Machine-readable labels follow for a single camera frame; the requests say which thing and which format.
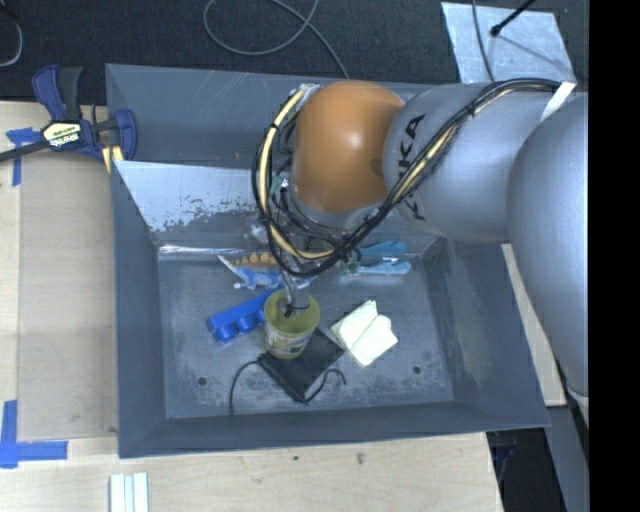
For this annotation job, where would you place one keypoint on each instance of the yellow-green plastic cup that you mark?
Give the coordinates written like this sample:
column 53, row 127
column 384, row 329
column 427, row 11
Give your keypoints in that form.
column 287, row 337

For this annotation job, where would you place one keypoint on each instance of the light blue toy dinosaur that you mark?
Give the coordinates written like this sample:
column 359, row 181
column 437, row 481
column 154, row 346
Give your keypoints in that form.
column 257, row 277

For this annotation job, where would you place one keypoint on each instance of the blue ribbed plastic block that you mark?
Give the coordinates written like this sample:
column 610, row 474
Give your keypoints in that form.
column 235, row 322

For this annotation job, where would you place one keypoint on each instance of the pale yellow sponge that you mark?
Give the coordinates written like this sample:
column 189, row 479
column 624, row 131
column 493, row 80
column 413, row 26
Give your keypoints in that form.
column 365, row 332

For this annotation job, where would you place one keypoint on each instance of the light blue plastic tool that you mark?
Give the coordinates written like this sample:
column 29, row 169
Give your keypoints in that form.
column 387, row 260

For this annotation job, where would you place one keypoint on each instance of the grey metal bin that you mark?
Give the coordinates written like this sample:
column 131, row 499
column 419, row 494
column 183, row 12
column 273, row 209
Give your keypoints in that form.
column 150, row 300

